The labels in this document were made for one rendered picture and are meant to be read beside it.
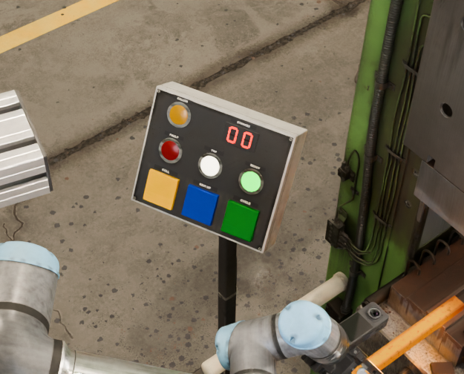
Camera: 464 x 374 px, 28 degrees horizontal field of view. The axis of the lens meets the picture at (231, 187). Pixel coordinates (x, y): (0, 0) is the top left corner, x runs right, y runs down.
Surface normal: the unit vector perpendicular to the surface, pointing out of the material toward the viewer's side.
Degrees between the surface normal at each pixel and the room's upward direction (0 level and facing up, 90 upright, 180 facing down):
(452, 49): 90
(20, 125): 0
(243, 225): 60
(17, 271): 13
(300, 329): 29
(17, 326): 24
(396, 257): 90
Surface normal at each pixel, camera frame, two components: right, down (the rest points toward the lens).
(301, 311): -0.37, -0.37
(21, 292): 0.37, -0.62
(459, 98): -0.79, 0.45
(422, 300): 0.02, -0.67
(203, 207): -0.39, 0.23
